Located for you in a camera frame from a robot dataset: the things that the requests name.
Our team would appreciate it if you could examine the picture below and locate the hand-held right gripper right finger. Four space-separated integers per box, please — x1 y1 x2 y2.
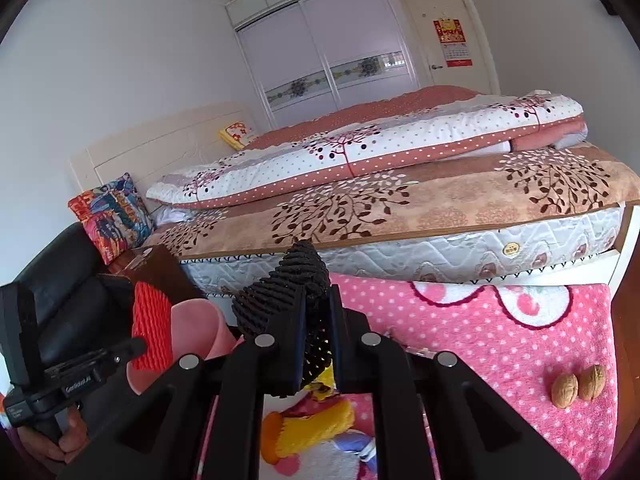
329 284 581 480

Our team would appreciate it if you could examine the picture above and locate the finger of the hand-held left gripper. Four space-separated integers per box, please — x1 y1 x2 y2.
90 338 148 378

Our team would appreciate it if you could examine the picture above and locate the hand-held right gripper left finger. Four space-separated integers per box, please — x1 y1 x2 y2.
57 287 307 480

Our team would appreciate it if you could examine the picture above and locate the red foam net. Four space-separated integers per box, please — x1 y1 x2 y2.
131 281 174 372

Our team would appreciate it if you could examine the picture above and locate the black foam net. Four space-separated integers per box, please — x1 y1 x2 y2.
231 241 334 387

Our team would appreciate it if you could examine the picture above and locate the pink plastic bin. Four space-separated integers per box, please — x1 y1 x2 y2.
126 298 237 396

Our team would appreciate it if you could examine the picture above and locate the person's left hand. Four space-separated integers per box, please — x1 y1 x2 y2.
19 404 92 466

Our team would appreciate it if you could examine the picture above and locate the black leather chair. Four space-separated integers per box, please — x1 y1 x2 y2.
9 222 135 367

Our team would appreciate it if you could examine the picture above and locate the brown wooden nightstand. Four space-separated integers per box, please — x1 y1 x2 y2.
106 245 202 307

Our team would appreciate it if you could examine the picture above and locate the colourful printed cushion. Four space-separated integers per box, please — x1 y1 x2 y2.
68 172 154 266

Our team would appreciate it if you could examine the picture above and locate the white quilted mattress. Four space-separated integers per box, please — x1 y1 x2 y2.
184 205 626 302

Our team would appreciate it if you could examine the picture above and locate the pink polka-dot plush blanket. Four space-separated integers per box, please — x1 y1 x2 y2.
197 272 619 480

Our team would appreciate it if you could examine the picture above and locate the bed with brown cover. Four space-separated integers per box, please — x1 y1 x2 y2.
144 142 634 262

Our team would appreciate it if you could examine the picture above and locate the white polka-dot tree-print quilt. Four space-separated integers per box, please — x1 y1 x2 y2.
145 91 586 210

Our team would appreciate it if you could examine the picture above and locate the cream wooden headboard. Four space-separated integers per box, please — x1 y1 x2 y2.
69 101 261 213

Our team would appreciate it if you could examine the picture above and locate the yellow flower-print pillow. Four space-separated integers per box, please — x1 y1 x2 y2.
218 120 259 150

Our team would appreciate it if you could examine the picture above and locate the salmon pink bed sheet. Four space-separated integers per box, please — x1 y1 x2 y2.
244 85 487 152

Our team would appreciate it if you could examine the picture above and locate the round brown walnut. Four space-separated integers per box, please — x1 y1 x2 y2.
551 373 580 409
578 364 607 401

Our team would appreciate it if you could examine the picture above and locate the sliding-door wardrobe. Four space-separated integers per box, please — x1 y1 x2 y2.
225 0 422 132

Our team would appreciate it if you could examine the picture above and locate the folded salmon pink blanket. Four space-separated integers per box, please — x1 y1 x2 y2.
509 115 589 154

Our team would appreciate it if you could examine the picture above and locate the white room door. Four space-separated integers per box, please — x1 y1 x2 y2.
399 0 494 97

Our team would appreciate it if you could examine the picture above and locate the white bed frame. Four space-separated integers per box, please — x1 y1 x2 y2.
504 199 640 292

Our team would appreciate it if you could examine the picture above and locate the red wall calendar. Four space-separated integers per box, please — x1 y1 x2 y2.
433 17 474 68

